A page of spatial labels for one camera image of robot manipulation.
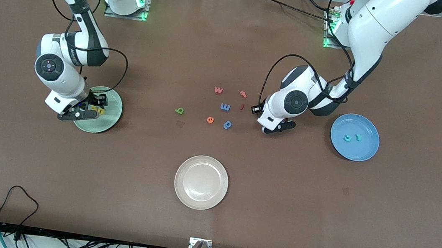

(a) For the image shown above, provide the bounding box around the light green plate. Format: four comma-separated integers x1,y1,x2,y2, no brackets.
72,83,126,137

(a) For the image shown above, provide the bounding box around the beige plate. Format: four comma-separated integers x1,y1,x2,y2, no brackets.
171,152,232,214

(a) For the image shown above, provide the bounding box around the blue plate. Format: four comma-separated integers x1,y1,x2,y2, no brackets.
327,111,383,164

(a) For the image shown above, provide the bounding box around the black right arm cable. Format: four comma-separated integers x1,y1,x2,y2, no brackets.
39,0,136,98

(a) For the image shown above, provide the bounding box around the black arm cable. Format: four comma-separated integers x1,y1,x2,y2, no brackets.
39,0,136,98
257,0,365,117

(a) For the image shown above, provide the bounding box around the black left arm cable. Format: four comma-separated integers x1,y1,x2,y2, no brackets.
257,0,365,117

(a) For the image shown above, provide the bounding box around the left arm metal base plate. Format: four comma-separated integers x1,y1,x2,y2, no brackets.
321,4,356,51

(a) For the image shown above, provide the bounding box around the black cable across table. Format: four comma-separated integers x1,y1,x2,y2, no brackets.
239,0,342,25

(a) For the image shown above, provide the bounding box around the thin black looped cable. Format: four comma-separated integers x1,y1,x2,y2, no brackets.
0,183,41,230

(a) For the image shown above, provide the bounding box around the white mounting bracket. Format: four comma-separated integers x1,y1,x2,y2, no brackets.
188,237,213,248

